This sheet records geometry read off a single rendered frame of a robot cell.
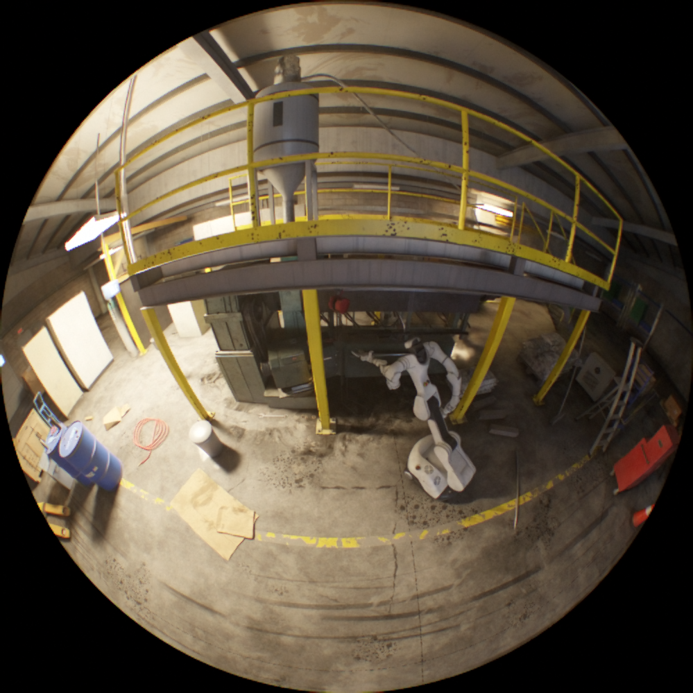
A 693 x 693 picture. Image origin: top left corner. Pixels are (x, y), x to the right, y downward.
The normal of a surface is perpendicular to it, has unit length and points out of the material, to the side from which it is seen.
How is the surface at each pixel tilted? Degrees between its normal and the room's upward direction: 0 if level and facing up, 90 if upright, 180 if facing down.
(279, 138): 90
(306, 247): 90
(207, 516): 0
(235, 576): 0
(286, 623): 0
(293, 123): 90
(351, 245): 90
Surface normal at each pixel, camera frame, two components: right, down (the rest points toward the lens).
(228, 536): -0.01, -0.81
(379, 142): 0.03, 0.58
